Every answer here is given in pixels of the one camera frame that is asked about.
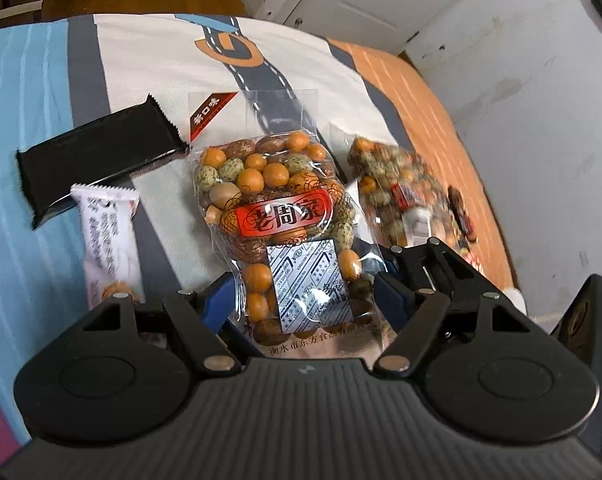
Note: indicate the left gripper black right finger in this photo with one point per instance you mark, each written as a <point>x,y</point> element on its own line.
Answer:
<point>476,361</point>

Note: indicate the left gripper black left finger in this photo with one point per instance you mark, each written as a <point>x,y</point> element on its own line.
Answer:
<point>127,369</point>

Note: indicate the clear bag of mixed nuts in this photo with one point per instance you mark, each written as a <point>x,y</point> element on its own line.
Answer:
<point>286,223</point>

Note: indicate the white snack bar wrapper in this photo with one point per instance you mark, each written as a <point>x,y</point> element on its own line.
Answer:
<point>111,261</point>

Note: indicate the small dark red candy packet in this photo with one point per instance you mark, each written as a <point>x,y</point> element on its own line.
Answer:
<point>461,214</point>

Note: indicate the black snack bar wrapper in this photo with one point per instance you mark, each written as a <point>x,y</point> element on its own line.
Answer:
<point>100,152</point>

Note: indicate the cartoon road patterned bedsheet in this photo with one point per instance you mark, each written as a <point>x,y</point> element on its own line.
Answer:
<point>58,76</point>

